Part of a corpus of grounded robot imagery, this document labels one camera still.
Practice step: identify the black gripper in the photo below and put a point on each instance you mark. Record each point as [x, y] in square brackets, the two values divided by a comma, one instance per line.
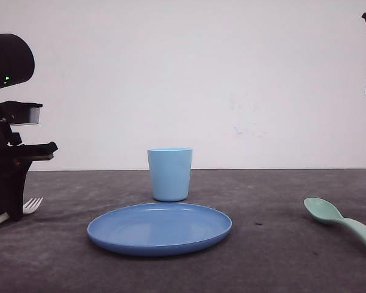
[17, 158]

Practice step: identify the white plastic fork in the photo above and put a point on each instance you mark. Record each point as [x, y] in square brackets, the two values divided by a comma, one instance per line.
[28, 208]

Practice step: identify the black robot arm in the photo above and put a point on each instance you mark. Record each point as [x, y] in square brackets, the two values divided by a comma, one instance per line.
[17, 66]

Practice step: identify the blue plastic plate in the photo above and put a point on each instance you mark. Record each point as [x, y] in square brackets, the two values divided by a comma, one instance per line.
[159, 229]

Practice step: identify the light blue plastic cup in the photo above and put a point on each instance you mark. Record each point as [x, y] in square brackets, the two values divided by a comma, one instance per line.
[170, 173]

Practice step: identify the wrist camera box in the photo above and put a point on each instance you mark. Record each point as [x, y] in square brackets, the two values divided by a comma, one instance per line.
[19, 113]

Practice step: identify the mint green plastic spoon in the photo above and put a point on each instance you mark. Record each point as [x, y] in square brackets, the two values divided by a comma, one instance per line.
[326, 213]

